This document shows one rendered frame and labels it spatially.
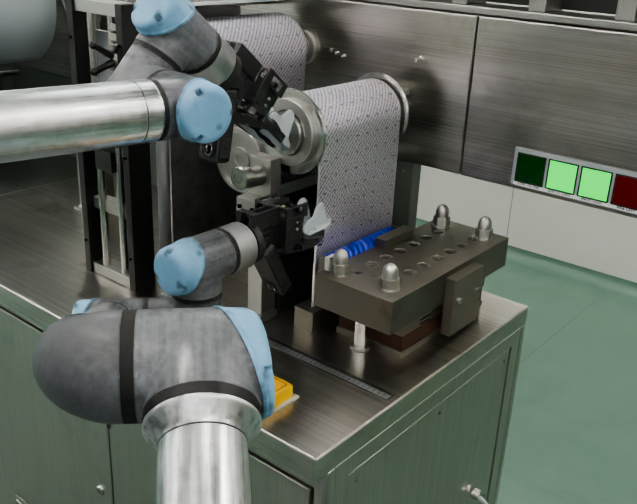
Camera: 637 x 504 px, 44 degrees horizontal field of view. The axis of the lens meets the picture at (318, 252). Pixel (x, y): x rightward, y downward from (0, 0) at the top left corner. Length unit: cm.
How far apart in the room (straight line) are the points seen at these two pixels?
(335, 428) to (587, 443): 179
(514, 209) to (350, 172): 284
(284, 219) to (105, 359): 55
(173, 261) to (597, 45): 77
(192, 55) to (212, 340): 47
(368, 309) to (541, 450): 158
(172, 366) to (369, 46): 101
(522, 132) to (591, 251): 264
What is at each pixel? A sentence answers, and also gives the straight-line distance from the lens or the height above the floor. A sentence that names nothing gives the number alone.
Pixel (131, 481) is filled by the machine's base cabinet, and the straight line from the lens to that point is 159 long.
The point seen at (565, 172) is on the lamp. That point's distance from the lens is 146.
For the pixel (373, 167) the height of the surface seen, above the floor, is 117.
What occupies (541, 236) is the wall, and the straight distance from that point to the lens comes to 418.
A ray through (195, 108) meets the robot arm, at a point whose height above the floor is 137.
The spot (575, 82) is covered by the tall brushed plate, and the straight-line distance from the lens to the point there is 144.
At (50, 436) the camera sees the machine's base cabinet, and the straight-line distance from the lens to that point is 179.
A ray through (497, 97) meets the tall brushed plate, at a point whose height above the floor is 130.
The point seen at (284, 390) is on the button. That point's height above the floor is 92.
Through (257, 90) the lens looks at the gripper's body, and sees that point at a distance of 122.
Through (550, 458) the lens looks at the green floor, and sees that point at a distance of 277.
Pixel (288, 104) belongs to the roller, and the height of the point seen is 130.
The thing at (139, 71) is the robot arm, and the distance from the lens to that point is 107.
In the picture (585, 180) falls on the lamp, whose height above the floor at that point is 119.
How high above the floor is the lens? 158
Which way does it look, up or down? 23 degrees down
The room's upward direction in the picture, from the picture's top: 3 degrees clockwise
